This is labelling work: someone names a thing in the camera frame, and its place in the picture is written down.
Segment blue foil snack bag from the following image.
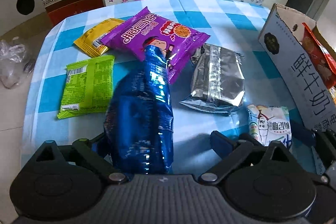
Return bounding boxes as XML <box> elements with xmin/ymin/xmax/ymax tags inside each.
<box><xmin>104</xmin><ymin>46</ymin><xmax>174</xmax><ymax>174</ymax></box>

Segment green snack packet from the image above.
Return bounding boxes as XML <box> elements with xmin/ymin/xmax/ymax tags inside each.
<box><xmin>57</xmin><ymin>55</ymin><xmax>115</xmax><ymax>119</ymax></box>

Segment silver foil snack bag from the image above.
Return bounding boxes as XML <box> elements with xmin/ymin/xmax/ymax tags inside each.
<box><xmin>180</xmin><ymin>43</ymin><xmax>245</xmax><ymax>114</ymax></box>

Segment orange snack bag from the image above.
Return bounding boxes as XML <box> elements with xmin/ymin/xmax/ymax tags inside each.
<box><xmin>302</xmin><ymin>22</ymin><xmax>336</xmax><ymax>89</ymax></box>

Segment yellow snack packet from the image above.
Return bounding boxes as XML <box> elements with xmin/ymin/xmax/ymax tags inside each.
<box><xmin>73</xmin><ymin>18</ymin><xmax>123</xmax><ymax>58</ymax></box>

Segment purple noodle snack bag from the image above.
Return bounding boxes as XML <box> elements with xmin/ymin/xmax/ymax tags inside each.
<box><xmin>101</xmin><ymin>7</ymin><xmax>210</xmax><ymax>84</ymax></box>

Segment white milk candy packet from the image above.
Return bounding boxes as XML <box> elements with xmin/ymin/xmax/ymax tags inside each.
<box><xmin>247</xmin><ymin>104</ymin><xmax>292</xmax><ymax>149</ymax></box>

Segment cardboard milk box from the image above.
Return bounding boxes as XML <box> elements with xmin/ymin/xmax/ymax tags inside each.
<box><xmin>259</xmin><ymin>3</ymin><xmax>335</xmax><ymax>131</ymax></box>

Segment clear plastic bag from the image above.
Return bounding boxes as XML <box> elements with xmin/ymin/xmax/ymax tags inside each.
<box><xmin>1</xmin><ymin>36</ymin><xmax>36</xmax><ymax>89</ymax></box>

